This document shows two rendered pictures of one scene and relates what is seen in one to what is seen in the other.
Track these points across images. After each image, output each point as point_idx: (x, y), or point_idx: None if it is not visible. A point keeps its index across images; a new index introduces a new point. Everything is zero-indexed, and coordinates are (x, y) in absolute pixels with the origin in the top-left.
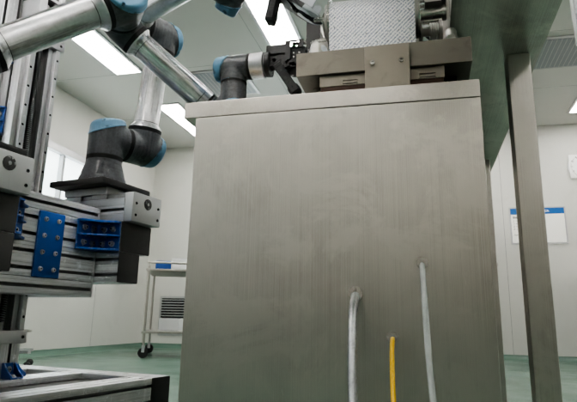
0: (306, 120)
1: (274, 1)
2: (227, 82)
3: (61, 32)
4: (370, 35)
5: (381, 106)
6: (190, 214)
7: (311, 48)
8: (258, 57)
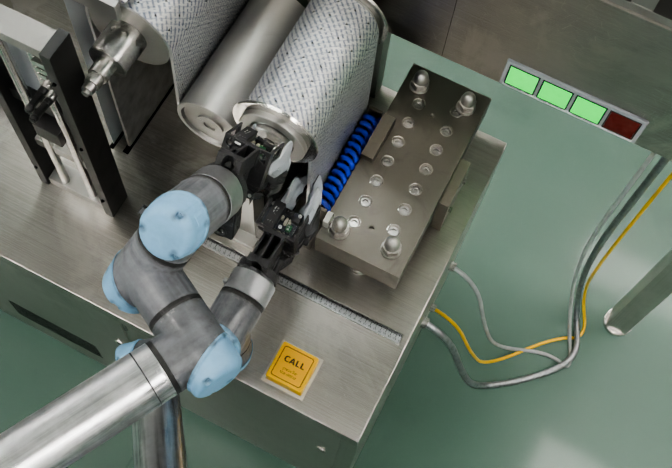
0: (425, 309)
1: (241, 209)
2: (245, 352)
3: None
4: (342, 117)
5: (462, 234)
6: (355, 453)
7: (394, 251)
8: (272, 293)
